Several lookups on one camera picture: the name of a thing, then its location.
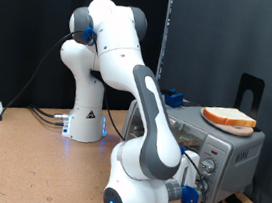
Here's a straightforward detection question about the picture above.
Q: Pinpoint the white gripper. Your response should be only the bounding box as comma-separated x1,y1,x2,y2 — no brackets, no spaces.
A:
150,147,213,203

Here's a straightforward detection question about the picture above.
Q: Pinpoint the black spatula with blue block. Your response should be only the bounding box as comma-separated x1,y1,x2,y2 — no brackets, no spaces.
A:
159,87,196,112

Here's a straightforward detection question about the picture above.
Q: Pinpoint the silver oven temperature knob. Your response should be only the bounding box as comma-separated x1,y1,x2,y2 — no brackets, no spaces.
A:
199,158,217,175

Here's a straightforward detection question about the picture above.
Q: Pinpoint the silver toaster oven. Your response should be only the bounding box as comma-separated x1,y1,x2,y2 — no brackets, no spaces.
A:
112,94,270,203

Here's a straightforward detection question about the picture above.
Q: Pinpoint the black tape patch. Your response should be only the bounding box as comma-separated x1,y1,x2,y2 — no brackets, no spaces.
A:
224,192,245,203

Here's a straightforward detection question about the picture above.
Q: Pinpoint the round pinkish wooden plate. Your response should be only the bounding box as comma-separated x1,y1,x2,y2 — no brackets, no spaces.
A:
197,106,256,139

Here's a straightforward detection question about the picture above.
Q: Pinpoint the black metal bookend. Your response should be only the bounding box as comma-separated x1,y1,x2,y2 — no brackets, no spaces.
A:
231,72,268,133

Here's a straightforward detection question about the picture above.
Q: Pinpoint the vertical metal pole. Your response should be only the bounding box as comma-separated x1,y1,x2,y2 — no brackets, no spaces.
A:
154,0,175,83

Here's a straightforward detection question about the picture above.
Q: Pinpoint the black camera cable on arm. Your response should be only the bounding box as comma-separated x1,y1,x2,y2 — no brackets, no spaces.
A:
66,31,228,203

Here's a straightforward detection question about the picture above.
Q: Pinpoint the cable with silver connector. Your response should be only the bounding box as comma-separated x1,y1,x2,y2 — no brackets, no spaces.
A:
26,103,71,121

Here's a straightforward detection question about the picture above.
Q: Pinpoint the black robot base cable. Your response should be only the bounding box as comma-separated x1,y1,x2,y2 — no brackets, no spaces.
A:
28,107,68,128

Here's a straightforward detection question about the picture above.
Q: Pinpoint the thin black hanging cable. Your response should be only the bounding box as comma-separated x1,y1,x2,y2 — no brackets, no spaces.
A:
0,19,88,170

